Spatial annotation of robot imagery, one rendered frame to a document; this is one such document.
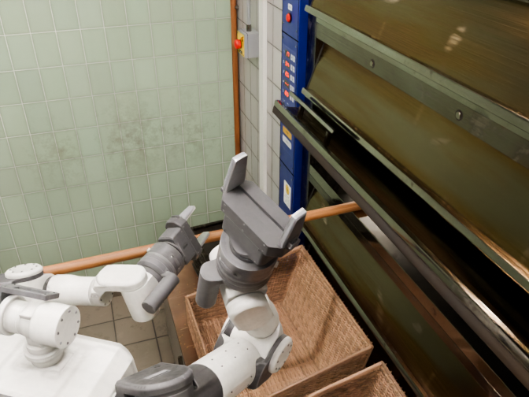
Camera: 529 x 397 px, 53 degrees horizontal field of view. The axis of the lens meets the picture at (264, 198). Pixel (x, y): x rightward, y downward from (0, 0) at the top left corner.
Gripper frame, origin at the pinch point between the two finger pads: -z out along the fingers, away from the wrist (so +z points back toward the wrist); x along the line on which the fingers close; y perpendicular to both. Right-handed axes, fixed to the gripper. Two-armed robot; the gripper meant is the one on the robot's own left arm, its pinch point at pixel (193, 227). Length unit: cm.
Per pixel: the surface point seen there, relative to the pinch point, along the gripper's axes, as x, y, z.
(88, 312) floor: 84, -162, -44
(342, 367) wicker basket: 65, 14, -13
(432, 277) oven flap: 12, 58, 4
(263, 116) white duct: 14, -38, -99
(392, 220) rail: 7.2, 47.7, -8.0
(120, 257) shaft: 2.9, -23.3, 7.3
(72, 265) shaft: -1.6, -30.8, 15.8
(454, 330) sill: 39, 54, -7
